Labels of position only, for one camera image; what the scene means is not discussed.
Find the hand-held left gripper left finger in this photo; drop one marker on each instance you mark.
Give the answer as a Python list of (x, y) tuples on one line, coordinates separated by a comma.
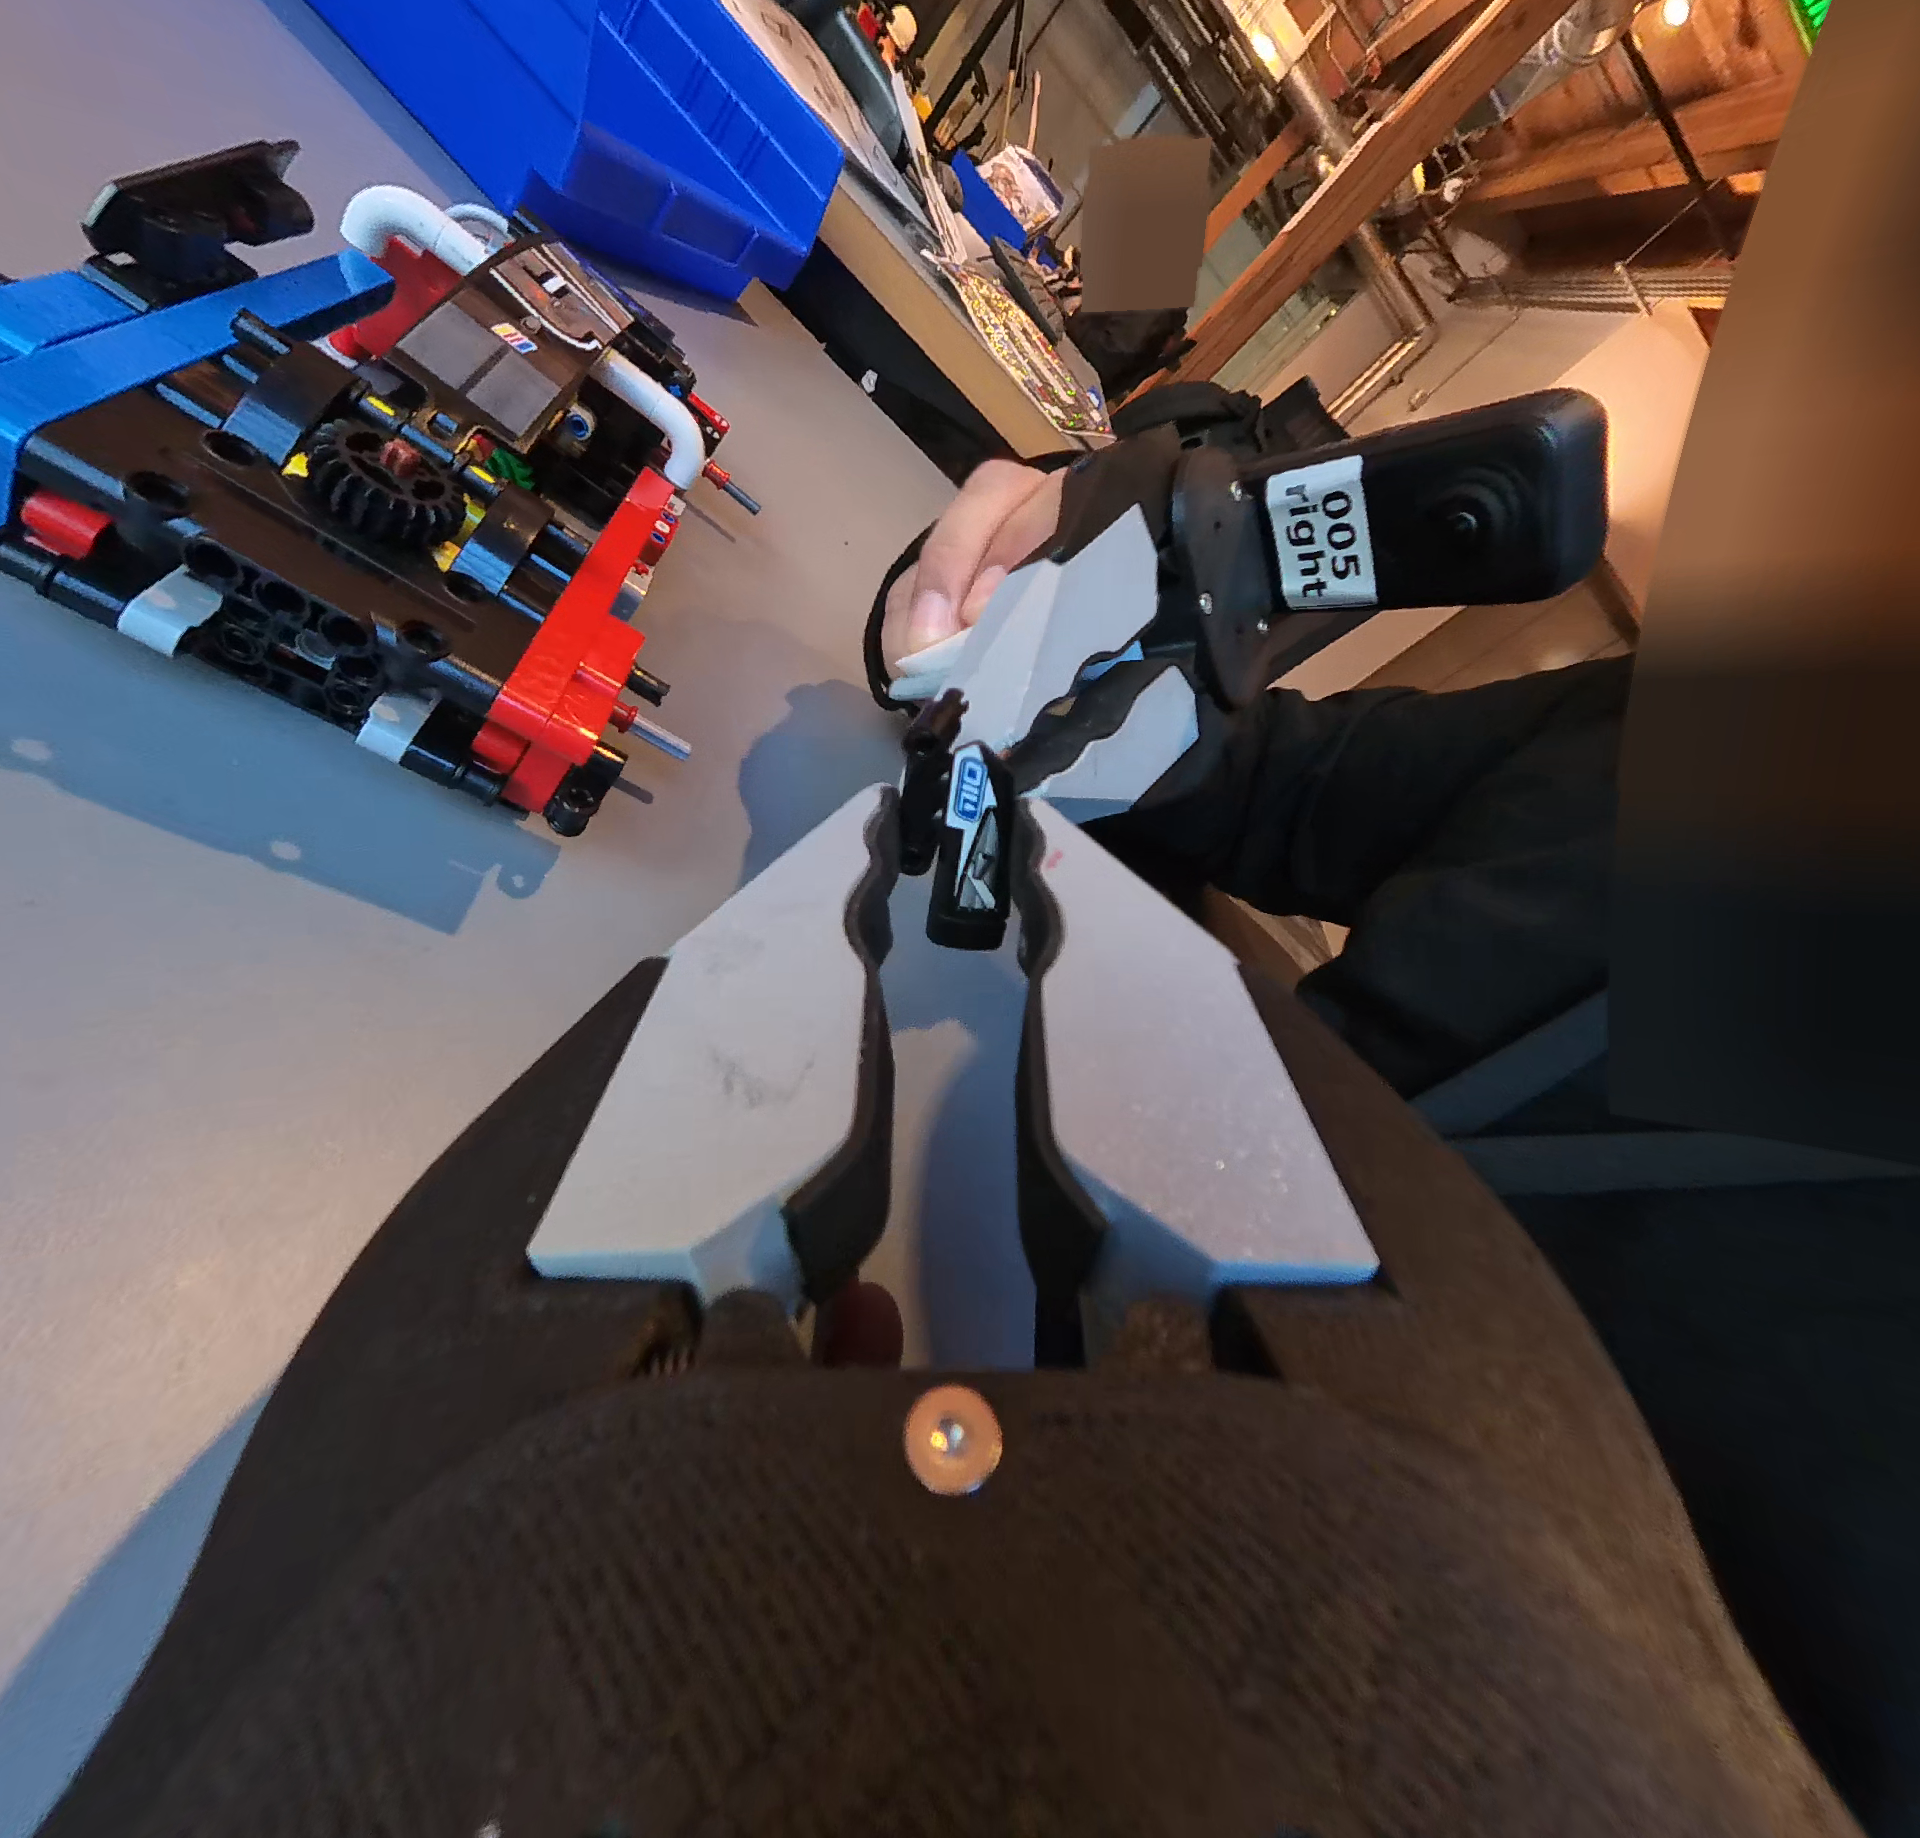
[(721, 1104)]

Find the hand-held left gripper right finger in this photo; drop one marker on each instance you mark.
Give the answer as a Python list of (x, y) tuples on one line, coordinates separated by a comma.
[(1200, 1104)]

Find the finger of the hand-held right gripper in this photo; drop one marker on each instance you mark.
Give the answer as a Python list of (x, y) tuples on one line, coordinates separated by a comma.
[(1148, 751), (1072, 623)]

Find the black toy panel with sticker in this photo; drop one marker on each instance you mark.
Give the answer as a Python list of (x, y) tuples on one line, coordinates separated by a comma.
[(977, 848)]

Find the toy brick car assembly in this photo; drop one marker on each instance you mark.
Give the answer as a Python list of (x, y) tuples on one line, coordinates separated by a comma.
[(555, 666)]

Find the person's right forearm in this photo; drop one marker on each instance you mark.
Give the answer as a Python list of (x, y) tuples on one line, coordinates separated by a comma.
[(1379, 817)]

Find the grey desk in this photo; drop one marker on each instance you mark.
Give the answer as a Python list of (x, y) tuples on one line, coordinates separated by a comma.
[(299, 1043)]

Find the person's right hand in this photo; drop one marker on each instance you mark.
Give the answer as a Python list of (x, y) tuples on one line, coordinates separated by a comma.
[(977, 534)]

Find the blue storage bin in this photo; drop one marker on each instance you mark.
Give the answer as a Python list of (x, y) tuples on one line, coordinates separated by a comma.
[(526, 38)]

